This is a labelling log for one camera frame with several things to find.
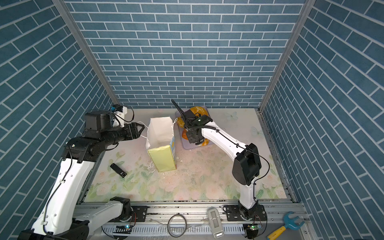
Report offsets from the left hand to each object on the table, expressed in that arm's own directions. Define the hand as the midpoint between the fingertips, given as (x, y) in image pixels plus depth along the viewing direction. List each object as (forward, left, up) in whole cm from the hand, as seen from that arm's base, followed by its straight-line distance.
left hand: (140, 126), depth 67 cm
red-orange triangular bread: (+14, -18, -26) cm, 35 cm away
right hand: (+7, -24, -18) cm, 31 cm away
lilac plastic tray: (+40, -36, -34) cm, 63 cm away
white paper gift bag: (+12, -2, -33) cm, 35 cm away
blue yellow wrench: (-35, -69, -30) cm, 83 cm away
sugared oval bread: (+39, -29, -28) cm, 56 cm away
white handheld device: (-34, -35, -31) cm, 57 cm away
